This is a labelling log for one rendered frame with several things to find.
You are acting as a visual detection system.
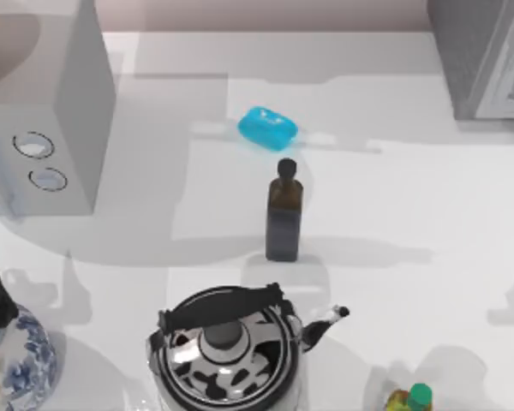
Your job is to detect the dark brown glass bottle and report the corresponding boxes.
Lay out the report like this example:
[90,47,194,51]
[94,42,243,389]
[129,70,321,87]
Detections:
[265,158,305,263]

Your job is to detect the blue soap bar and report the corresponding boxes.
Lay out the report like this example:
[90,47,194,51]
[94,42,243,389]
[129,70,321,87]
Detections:
[237,106,300,154]

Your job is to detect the black and white kettle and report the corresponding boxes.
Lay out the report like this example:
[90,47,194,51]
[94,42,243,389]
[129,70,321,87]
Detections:
[145,282,351,411]

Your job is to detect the round microwave knob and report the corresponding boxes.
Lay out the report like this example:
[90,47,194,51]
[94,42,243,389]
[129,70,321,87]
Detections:
[12,131,55,158]
[27,167,69,192]

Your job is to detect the green capped bottle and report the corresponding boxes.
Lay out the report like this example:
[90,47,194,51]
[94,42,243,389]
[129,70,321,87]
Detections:
[386,383,434,411]

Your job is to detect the pale microwave oven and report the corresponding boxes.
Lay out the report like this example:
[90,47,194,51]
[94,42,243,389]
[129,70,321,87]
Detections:
[0,0,117,217]

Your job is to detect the grey cabinet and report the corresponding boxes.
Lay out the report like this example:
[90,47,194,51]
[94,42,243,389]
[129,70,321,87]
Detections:
[426,0,514,122]

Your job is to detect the blue and white vase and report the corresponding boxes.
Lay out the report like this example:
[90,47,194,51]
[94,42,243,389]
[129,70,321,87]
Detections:
[0,301,58,411]

